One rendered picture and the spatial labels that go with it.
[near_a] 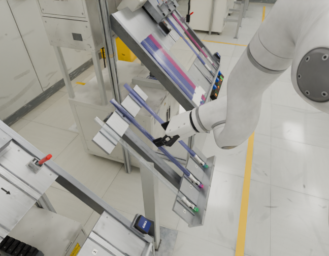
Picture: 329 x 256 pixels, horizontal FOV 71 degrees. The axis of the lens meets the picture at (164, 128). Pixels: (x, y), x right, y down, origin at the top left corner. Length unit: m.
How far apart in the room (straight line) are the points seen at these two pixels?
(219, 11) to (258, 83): 4.30
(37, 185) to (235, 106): 0.58
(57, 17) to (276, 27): 1.25
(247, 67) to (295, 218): 1.57
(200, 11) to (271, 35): 4.43
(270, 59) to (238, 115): 0.17
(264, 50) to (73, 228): 0.93
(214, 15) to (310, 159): 3.26
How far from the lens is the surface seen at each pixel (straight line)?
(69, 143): 2.36
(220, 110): 0.67
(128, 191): 1.86
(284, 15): 0.42
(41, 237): 1.10
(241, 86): 0.53
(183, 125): 0.72
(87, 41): 1.44
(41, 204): 1.16
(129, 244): 0.84
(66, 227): 1.08
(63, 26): 1.50
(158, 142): 0.78
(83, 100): 1.73
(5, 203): 0.73
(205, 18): 4.85
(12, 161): 0.76
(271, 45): 0.45
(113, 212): 0.81
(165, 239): 1.65
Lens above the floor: 1.53
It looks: 41 degrees down
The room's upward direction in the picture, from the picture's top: straight up
